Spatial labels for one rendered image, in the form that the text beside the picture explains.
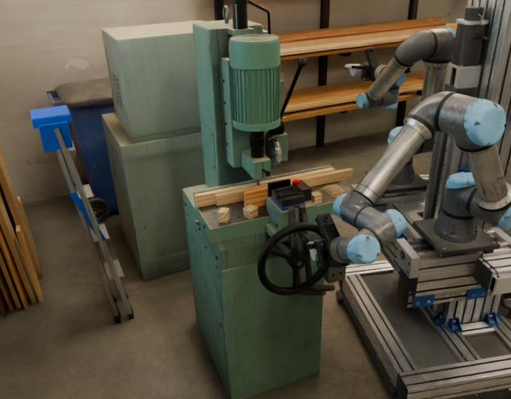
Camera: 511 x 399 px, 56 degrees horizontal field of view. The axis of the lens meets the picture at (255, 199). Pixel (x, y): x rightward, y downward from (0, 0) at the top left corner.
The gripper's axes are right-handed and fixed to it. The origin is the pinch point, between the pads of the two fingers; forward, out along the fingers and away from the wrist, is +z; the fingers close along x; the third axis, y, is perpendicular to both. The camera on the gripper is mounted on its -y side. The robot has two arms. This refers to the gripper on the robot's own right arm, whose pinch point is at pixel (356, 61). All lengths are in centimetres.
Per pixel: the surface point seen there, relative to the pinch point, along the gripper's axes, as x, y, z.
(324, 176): -59, 23, -61
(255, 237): -98, 28, -75
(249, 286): -104, 49, -75
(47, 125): -155, -10, 3
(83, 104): -135, 14, 112
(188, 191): -108, 29, -22
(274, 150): -75, 9, -49
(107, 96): -119, 14, 114
